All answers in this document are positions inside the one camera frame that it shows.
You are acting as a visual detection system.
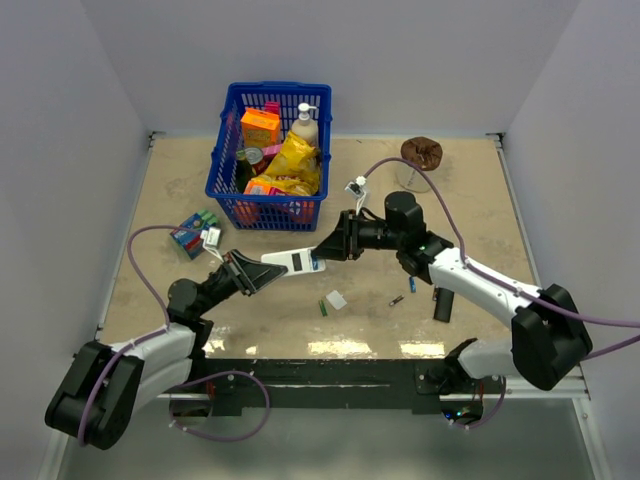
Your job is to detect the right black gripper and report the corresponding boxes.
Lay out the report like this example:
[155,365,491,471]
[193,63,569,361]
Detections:
[311,210,404,262]

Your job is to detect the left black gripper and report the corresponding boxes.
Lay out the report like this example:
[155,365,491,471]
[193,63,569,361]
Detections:
[196,249,287,317]

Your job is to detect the white remote control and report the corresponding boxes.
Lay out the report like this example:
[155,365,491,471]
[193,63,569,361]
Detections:
[261,247,323,276]

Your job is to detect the white battery cover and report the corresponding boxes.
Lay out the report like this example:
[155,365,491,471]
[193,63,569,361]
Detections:
[326,290,347,310]

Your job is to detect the green battery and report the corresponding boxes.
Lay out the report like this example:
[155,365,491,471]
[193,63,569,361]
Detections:
[319,299,328,317]

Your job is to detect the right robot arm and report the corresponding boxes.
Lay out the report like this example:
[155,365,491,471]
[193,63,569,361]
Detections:
[312,191,593,393]

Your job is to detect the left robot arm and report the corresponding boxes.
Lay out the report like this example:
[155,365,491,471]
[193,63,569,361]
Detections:
[44,250,288,450]

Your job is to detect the black remote control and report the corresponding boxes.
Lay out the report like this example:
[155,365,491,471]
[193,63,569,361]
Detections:
[433,287,455,323]

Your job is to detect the blue plastic basket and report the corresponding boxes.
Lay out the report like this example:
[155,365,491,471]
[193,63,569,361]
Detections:
[205,81,332,232]

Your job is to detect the brown small battery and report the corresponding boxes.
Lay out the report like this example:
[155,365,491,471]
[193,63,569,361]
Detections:
[389,295,404,307]

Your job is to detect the yellow chip bag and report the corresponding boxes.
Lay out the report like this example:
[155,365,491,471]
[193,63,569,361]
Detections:
[263,132,320,196]

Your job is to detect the orange pink snack box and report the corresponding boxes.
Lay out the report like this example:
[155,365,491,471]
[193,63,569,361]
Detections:
[244,178,288,196]

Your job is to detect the tin can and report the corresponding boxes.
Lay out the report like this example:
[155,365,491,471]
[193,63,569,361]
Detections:
[236,147,265,175]

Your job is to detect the white pump bottle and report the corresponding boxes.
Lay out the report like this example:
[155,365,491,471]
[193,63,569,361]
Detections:
[290,102,319,147]

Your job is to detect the white cup brown lid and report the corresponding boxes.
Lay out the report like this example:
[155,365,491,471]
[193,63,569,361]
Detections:
[395,136,443,193]

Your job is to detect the orange juice carton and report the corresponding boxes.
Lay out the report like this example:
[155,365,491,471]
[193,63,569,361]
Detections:
[241,108,281,148]

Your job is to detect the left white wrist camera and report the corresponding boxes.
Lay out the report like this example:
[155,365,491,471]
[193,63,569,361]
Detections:
[200,227,222,259]

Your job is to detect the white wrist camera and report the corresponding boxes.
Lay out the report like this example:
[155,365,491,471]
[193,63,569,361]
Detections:
[345,176,369,214]
[200,227,222,259]

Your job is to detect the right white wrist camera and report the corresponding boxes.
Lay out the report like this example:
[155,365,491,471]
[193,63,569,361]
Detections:
[345,176,369,214]

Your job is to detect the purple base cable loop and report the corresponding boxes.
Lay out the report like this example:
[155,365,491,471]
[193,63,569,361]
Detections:
[168,371,275,444]

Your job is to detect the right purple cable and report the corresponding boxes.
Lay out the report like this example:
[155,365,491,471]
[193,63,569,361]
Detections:
[362,157,640,361]

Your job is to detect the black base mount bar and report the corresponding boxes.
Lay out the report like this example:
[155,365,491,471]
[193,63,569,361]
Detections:
[169,358,501,416]

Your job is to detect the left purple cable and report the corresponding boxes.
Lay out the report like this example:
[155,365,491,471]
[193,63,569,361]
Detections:
[77,225,206,447]

